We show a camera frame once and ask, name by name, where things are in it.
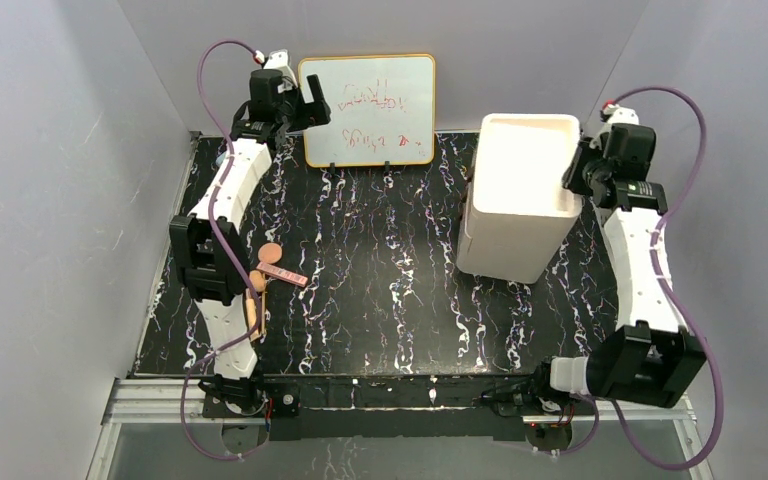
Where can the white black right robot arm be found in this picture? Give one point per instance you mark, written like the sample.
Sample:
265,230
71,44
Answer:
651,357

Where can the round orange makeup sponge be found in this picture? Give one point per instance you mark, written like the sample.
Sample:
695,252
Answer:
270,253

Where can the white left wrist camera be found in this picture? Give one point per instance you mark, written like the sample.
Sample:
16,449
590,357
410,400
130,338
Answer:
278,60

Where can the pink lipstick box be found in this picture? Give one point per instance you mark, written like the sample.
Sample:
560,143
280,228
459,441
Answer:
282,274

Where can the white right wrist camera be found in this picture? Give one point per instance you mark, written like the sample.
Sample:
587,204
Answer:
612,113

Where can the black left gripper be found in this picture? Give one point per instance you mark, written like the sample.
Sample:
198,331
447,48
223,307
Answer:
298,105

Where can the teardrop orange makeup sponge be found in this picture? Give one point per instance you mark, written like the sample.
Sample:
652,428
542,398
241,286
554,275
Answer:
257,280

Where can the white drawer organizer box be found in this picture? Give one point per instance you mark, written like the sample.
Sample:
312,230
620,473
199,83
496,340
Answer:
516,213

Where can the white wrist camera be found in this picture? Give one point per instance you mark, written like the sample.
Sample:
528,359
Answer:
278,60
612,113

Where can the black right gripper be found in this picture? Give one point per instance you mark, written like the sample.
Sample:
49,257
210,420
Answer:
582,171

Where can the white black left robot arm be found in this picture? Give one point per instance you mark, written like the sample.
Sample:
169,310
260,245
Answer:
207,244

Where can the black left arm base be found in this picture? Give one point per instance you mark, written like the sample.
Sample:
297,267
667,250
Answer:
256,396

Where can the yellow framed whiteboard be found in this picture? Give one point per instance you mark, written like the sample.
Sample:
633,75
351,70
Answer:
382,111

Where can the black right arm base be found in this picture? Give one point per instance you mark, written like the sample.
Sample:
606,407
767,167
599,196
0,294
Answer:
536,401

